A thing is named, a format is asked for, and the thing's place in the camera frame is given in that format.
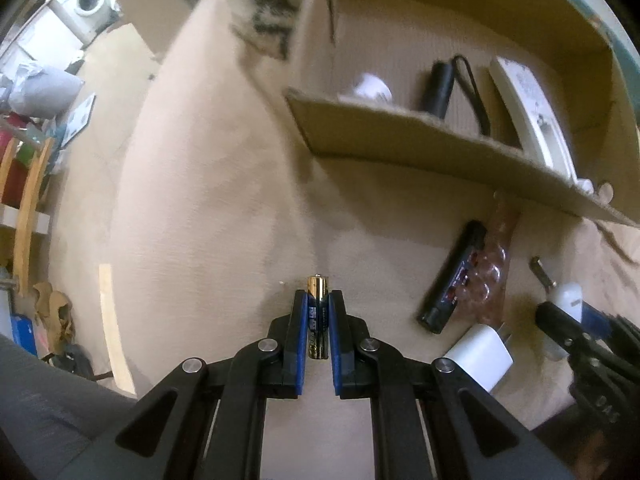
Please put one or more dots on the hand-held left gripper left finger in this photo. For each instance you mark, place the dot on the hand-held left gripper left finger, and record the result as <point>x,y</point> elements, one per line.
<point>300,340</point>

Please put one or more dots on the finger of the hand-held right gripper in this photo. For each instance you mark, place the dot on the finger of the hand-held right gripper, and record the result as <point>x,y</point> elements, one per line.
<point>555,320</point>
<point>595,312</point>

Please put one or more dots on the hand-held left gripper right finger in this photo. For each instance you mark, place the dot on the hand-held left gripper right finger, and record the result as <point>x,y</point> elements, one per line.
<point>336,345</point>

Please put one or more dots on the small white capsule case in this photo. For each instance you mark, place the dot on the small white capsule case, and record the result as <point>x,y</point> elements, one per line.
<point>567,302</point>

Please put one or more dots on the gold and black battery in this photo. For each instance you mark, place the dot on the gold and black battery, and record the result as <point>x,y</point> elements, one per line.
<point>318,320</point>

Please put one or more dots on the white remote control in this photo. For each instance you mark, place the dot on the white remote control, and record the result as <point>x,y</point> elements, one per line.
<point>530,105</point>

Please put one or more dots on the cardboard box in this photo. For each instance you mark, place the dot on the cardboard box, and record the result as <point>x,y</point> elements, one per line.
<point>400,135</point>

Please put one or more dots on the small black flashlight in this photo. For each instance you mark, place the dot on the small black flashlight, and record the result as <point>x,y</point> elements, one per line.
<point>440,87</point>

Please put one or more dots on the person's right forearm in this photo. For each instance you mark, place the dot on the person's right forearm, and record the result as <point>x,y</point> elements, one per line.
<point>575,450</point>

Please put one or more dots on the small metal cylinder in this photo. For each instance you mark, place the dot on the small metal cylinder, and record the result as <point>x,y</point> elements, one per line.
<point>542,272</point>

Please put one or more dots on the translucent brown ringed plastic piece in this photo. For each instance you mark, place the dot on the translucent brown ringed plastic piece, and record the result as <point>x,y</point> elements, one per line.
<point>492,270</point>

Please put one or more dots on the white charger plug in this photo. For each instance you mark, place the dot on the white charger plug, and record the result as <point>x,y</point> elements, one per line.
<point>480,355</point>

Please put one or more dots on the light wooden board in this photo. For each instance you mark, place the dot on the light wooden board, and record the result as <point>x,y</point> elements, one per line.
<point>117,330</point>

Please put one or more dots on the beige bed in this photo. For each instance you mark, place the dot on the beige bed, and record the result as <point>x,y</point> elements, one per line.
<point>200,185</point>

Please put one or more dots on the black shoes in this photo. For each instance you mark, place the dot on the black shoes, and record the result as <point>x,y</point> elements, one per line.
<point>70,360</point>

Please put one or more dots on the teal cushion with orange stripe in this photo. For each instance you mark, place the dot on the teal cushion with orange stripe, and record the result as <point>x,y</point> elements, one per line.
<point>627,60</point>

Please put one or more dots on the person's left leg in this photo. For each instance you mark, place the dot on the person's left leg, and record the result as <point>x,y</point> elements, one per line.
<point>40,410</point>

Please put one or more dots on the blue box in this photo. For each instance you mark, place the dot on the blue box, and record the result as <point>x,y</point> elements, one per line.
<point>22,330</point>

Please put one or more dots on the wooden stair railing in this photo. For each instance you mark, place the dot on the wooden stair railing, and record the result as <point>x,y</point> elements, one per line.
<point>25,210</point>

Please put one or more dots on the bathroom scale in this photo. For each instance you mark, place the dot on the bathroom scale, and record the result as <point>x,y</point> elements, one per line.
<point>77,117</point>

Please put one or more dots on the black and cream patterned blanket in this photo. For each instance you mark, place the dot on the black and cream patterned blanket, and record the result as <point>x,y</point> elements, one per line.
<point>270,20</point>

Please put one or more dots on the red bag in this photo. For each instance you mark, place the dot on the red bag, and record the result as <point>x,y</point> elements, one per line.
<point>12,180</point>

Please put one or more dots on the grey trash bag bin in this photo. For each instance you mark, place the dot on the grey trash bag bin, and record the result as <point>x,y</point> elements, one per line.
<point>45,90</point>

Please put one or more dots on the white kitchen cabinets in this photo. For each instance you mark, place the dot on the white kitchen cabinets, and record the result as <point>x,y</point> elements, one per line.
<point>50,40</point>

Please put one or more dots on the white washing machine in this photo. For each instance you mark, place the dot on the white washing machine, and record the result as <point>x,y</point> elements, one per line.
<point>87,2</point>

